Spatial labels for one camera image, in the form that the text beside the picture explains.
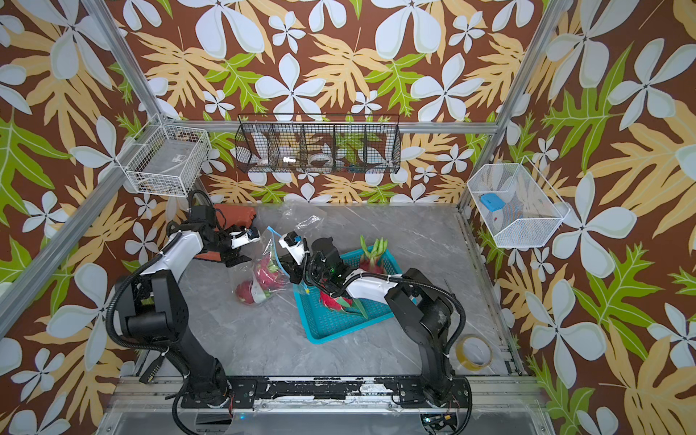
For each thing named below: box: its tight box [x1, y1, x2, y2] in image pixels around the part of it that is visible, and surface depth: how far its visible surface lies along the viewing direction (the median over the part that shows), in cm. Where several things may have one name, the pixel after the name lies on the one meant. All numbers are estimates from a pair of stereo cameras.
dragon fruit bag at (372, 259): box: [358, 233, 388, 274], surface depth 92 cm
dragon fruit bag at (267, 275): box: [255, 252, 286, 298], surface depth 82 cm
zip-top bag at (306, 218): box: [255, 199, 328, 240], surface depth 113 cm
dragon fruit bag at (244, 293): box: [235, 280, 256, 305], surface depth 87 cm
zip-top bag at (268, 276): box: [234, 225, 310, 307], surface depth 82 cm
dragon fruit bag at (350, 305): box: [319, 290, 368, 319], surface depth 86 cm
